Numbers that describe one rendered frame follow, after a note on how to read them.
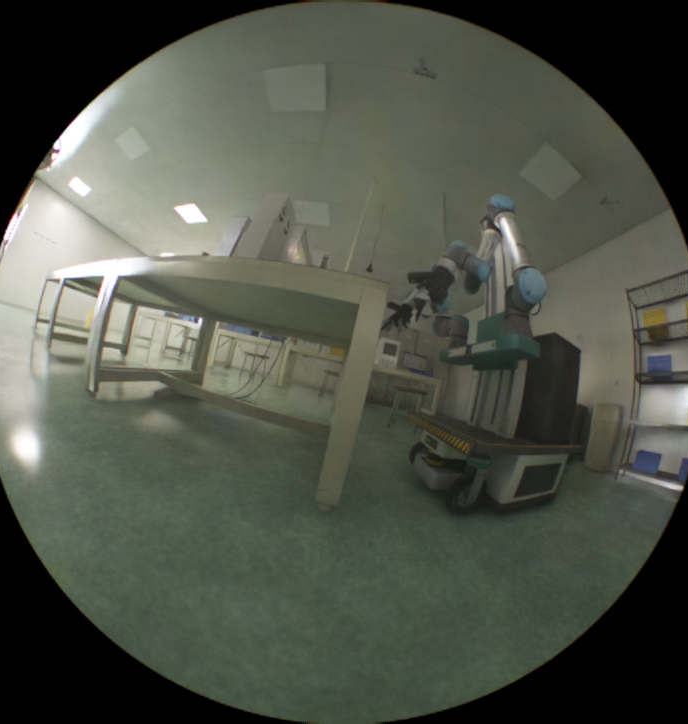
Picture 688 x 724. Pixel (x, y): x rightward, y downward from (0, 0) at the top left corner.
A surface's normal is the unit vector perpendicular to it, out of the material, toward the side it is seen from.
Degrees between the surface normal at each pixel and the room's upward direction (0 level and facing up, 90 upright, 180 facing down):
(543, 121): 180
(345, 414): 90
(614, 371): 90
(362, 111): 180
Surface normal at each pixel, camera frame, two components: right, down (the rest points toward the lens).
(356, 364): 0.04, -0.06
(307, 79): -0.22, 0.97
